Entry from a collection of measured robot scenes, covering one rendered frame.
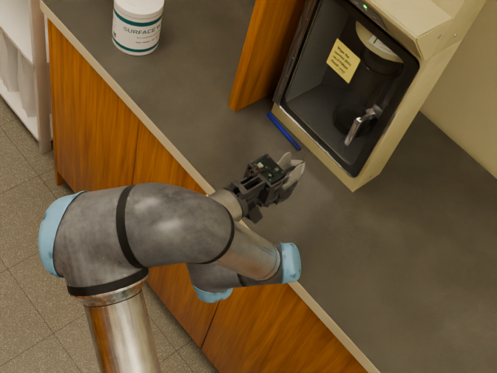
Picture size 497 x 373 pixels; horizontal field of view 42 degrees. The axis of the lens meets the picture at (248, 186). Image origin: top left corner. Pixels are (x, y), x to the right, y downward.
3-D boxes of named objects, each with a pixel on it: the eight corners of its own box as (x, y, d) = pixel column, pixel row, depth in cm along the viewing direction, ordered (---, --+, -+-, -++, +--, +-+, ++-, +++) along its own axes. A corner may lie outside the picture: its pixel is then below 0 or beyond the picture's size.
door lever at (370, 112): (362, 140, 153) (355, 132, 153) (377, 112, 145) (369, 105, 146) (347, 149, 150) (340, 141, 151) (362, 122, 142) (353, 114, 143)
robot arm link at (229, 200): (223, 237, 127) (197, 209, 130) (240, 226, 130) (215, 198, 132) (231, 217, 121) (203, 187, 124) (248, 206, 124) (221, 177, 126)
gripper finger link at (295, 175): (319, 159, 135) (288, 177, 130) (311, 175, 140) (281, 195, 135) (309, 149, 136) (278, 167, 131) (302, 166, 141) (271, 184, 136)
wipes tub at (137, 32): (140, 18, 187) (145, -25, 176) (168, 46, 183) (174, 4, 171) (102, 33, 181) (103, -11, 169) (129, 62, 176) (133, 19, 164)
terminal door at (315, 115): (276, 101, 172) (320, -25, 141) (356, 180, 162) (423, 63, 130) (274, 102, 172) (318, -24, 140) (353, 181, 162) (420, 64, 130)
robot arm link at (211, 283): (245, 303, 123) (231, 254, 119) (191, 307, 127) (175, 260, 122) (254, 279, 130) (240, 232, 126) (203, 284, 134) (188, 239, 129)
